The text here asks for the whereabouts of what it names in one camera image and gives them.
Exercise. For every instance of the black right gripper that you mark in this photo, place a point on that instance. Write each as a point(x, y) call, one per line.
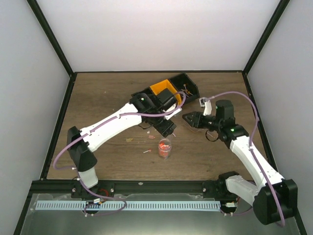
point(190, 115)

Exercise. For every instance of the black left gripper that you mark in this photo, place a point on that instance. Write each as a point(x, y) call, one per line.
point(167, 129)

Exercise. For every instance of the clear plastic cup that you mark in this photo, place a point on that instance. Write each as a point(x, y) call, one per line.
point(164, 148)

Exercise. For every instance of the yellow bin with star candies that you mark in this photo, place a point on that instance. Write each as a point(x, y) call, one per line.
point(163, 89)

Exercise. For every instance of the black bin with gummy candies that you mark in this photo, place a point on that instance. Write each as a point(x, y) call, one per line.
point(145, 94)

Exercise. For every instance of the brown slotted plastic scoop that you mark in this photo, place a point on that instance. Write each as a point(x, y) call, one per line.
point(193, 129)

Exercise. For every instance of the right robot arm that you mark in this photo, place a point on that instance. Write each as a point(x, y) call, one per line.
point(272, 197)

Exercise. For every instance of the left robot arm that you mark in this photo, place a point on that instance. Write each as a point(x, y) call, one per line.
point(154, 109)

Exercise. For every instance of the black bin with lollipops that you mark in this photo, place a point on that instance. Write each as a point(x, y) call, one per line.
point(182, 82)

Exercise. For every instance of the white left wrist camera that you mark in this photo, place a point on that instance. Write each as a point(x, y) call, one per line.
point(176, 112)

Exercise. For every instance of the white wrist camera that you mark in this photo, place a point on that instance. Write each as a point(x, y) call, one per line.
point(176, 112)
point(206, 104)

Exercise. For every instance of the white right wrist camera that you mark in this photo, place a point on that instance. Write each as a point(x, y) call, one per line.
point(206, 104)

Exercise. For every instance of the black front mounting rail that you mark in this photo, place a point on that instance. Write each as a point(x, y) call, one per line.
point(208, 189)

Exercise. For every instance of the light blue slotted cable duct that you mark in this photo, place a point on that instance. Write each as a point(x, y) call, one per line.
point(129, 206)

